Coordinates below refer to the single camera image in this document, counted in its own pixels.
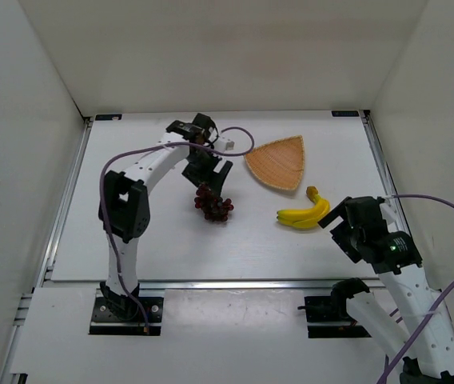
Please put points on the aluminium left side rail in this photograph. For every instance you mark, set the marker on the aluminium left side rail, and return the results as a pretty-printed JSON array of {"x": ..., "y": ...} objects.
[{"x": 53, "y": 240}]

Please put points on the dark left corner bracket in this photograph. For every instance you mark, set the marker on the dark left corner bracket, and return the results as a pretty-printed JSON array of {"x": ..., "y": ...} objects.
[{"x": 108, "y": 117}]

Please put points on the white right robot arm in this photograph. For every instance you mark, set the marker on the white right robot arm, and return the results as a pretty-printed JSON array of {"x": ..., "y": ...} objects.
[{"x": 423, "y": 343}]

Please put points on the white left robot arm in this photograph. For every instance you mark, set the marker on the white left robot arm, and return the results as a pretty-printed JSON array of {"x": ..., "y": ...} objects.
[{"x": 124, "y": 202}]

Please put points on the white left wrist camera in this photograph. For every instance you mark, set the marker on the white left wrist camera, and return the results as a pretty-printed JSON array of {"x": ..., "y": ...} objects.
[{"x": 223, "y": 144}]

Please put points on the woven triangular fruit basket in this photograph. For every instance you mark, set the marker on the woven triangular fruit basket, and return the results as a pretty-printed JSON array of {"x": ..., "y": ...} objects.
[{"x": 279, "y": 164}]

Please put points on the yellow fake banana bunch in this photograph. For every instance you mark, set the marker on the yellow fake banana bunch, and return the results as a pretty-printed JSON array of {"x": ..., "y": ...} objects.
[{"x": 306, "y": 219}]

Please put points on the aluminium front table rail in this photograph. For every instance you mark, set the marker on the aluminium front table rail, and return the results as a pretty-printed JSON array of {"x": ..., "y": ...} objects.
[{"x": 243, "y": 284}]

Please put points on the dark red fake grapes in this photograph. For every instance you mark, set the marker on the dark red fake grapes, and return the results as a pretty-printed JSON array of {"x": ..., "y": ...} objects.
[{"x": 214, "y": 208}]

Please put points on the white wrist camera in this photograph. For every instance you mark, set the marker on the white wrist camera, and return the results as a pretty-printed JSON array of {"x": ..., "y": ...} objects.
[
  {"x": 388, "y": 212},
  {"x": 223, "y": 144}
]

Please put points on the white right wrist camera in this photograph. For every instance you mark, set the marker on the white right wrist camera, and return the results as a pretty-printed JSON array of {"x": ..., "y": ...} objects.
[{"x": 388, "y": 212}]

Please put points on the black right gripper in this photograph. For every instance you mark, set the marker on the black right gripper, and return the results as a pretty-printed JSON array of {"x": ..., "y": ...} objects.
[{"x": 340, "y": 230}]

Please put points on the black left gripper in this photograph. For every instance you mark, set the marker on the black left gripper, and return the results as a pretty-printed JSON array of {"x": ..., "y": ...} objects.
[{"x": 205, "y": 170}]

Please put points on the aluminium right side rail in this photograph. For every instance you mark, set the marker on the aluminium right side rail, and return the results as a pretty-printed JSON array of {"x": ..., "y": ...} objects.
[{"x": 383, "y": 169}]

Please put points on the dark right corner bracket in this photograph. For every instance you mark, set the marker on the dark right corner bracket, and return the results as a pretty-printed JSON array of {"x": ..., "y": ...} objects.
[{"x": 345, "y": 113}]

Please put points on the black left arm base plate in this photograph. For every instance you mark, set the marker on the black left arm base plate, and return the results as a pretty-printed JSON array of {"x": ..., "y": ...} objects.
[{"x": 109, "y": 318}]

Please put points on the dark corner bracket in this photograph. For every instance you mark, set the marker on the dark corner bracket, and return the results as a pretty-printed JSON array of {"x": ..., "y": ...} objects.
[
  {"x": 108, "y": 117},
  {"x": 345, "y": 113}
]

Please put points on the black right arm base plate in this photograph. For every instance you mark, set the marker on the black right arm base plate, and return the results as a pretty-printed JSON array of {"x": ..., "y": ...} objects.
[{"x": 324, "y": 322}]

